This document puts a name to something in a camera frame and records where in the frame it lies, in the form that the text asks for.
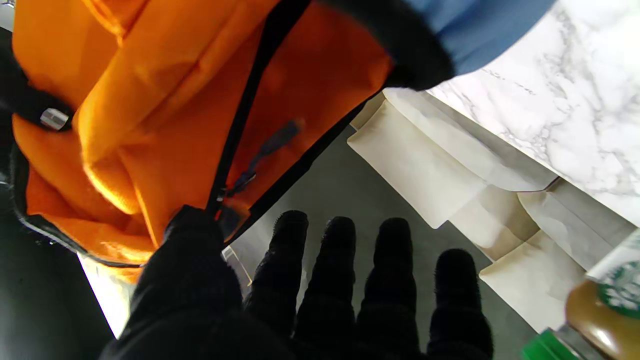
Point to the coffee bottle with green cap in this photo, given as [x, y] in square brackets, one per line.
[600, 310]

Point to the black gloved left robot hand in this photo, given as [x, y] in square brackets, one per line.
[190, 290]

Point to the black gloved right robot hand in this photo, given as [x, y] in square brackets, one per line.
[35, 107]

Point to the orange and blue backpack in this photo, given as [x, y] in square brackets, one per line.
[175, 100]

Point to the cream white sofa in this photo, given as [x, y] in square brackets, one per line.
[425, 165]

